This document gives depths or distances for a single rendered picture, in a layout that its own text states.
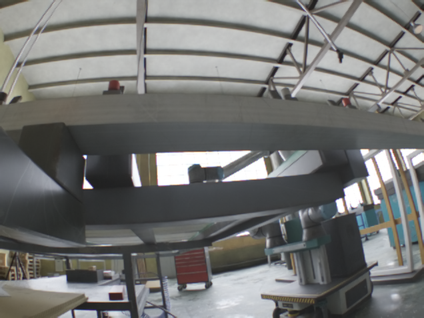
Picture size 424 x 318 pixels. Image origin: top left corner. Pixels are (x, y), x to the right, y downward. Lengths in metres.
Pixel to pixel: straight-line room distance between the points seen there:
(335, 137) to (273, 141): 0.06
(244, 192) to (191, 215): 0.05
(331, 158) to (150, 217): 0.19
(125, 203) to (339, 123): 0.18
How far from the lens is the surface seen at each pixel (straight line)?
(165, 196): 0.19
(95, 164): 0.19
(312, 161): 0.25
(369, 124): 0.23
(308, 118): 0.17
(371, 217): 9.49
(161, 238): 1.33
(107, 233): 0.95
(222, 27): 9.05
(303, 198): 0.23
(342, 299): 1.85
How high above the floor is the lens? 0.76
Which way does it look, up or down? 24 degrees up
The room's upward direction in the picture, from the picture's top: 9 degrees counter-clockwise
